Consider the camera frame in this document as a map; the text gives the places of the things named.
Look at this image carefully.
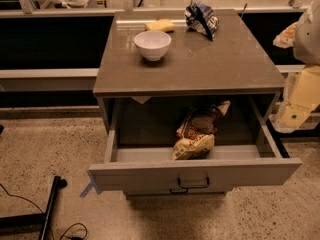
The white bowl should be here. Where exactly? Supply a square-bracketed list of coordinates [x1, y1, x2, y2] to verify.
[134, 31, 171, 61]

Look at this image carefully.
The black drawer handle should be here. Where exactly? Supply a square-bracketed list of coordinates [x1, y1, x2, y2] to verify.
[169, 188, 189, 195]
[177, 177, 211, 190]

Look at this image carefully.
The yellow sponge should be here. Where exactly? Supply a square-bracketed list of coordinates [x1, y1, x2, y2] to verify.
[145, 19, 175, 32]

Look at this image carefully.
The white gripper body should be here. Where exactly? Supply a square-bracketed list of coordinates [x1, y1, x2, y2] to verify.
[289, 66, 320, 110]

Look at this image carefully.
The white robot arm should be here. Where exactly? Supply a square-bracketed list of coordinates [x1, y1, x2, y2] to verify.
[270, 0, 320, 133]

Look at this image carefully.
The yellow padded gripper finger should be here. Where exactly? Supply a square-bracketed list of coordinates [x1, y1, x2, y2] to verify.
[269, 103, 311, 133]
[273, 22, 297, 49]

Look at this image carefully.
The open grey top drawer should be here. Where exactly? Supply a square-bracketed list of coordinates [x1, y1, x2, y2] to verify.
[88, 96, 301, 197]

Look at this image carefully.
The black floor cable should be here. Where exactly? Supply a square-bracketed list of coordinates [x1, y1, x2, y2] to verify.
[0, 182, 89, 240]

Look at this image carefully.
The grey counter cabinet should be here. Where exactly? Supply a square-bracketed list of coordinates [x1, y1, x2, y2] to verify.
[92, 9, 287, 135]

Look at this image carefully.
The metal railing frame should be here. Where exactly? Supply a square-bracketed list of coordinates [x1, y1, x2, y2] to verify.
[0, 0, 320, 92]

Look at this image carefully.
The brown chip bag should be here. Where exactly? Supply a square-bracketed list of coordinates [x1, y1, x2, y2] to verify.
[171, 100, 231, 160]

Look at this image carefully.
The black lower drawer handle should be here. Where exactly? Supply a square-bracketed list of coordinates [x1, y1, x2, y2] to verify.
[169, 188, 189, 195]

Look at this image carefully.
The blue floor tape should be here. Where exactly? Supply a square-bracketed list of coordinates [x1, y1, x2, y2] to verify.
[80, 172, 102, 198]

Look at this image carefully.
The black metal stand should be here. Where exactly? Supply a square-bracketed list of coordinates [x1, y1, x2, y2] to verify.
[0, 176, 67, 240]

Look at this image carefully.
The blue chip bag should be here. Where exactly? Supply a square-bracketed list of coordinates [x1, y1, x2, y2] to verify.
[184, 3, 219, 41]

